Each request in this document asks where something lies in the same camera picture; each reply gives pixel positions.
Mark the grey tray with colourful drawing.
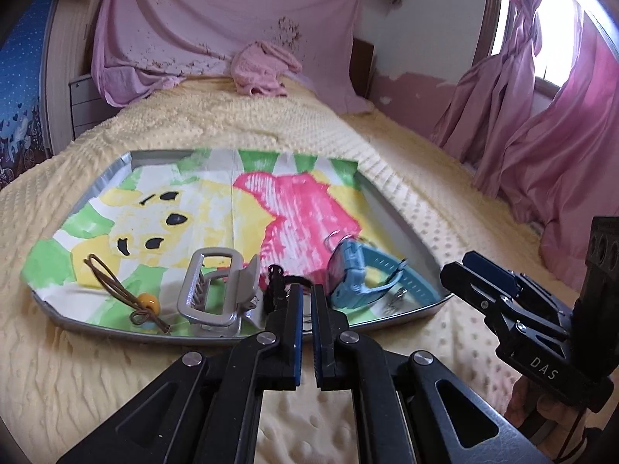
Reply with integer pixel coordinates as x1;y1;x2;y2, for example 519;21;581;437
22;149;448;345

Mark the brown cord with yellow bead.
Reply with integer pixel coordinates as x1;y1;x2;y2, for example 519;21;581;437
84;252;173;335

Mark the blue fabric wardrobe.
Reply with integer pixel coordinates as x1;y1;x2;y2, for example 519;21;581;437
0;0;55;186

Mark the dark wooden headboard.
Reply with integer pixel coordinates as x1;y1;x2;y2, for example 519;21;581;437
349;38;374;97

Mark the pink curtain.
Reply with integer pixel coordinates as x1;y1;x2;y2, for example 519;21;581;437
432;0;618;289

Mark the yellow dotted bed blanket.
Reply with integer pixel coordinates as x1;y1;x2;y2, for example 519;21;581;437
1;78;579;463

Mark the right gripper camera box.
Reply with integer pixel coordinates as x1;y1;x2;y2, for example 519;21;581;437
571;216;619;388

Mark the pink hanging sheet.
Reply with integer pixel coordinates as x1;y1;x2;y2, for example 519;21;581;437
91;0;367;113

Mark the pink crumpled towel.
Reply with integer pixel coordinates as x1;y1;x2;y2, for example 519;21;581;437
230;41;302;97

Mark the person's right hand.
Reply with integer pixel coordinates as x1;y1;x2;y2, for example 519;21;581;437
504;376;585;459

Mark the wooden wardrobe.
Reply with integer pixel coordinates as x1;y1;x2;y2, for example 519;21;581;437
41;0;101;155

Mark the grey drawer nightstand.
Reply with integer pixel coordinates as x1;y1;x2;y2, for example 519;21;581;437
68;74;120;139

